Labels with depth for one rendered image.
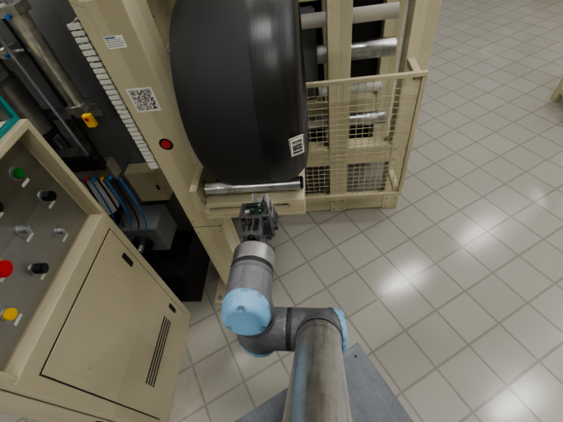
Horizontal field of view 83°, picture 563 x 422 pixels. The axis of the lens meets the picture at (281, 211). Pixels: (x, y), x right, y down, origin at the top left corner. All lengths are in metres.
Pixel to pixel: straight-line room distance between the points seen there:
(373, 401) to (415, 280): 0.98
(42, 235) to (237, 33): 0.78
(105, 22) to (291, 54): 0.46
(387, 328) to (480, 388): 0.44
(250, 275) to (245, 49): 0.47
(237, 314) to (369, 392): 0.59
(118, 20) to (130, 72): 0.13
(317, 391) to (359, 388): 0.64
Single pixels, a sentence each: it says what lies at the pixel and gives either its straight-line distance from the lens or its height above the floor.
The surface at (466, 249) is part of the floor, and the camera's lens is 2.13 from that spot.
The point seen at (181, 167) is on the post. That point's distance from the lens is 1.19.
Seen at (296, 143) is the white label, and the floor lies 1.17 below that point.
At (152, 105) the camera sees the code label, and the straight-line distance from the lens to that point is 1.06.
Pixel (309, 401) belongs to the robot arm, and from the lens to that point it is 0.43.
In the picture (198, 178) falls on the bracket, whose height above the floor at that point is 0.95.
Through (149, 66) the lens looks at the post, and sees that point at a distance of 1.00.
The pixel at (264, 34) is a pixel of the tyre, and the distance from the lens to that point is 0.77.
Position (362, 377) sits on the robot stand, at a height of 0.60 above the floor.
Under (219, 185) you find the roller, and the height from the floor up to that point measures 0.92.
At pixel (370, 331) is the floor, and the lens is 1.78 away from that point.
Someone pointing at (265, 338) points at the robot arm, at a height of 1.00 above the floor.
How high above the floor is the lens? 1.66
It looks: 49 degrees down
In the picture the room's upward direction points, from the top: 11 degrees counter-clockwise
